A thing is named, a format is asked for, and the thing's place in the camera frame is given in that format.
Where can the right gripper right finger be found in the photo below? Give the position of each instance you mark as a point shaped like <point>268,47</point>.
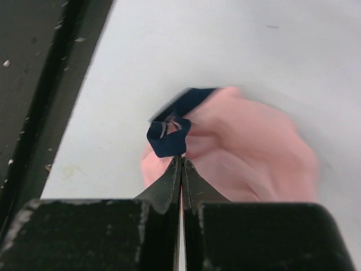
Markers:
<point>224,235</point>

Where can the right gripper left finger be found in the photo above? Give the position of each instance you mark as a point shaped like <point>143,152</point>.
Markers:
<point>99,234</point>

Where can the pink underwear navy trim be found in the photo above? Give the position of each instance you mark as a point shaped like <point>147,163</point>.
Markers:
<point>248,151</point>

